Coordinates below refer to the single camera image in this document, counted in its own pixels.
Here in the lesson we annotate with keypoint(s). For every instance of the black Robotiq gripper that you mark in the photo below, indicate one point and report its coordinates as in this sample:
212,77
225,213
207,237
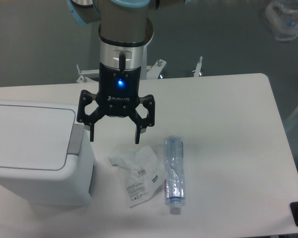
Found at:
119,94

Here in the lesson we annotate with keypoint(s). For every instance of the white trash can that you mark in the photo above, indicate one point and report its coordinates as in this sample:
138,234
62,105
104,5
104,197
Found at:
45,154

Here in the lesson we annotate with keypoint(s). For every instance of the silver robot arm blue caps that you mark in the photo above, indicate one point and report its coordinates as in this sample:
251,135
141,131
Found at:
123,32

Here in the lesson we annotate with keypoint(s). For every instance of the crumpled white plastic wrapper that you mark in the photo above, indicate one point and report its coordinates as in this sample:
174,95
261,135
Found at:
140,172

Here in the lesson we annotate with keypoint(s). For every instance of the crushed clear plastic bottle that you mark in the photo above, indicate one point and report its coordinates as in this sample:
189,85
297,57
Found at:
175,179

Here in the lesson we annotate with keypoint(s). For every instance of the clear plastic bag on floor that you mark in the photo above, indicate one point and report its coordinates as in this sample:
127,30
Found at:
282,16

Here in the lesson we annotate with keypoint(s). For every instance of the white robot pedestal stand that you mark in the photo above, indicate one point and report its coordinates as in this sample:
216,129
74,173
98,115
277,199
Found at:
151,69

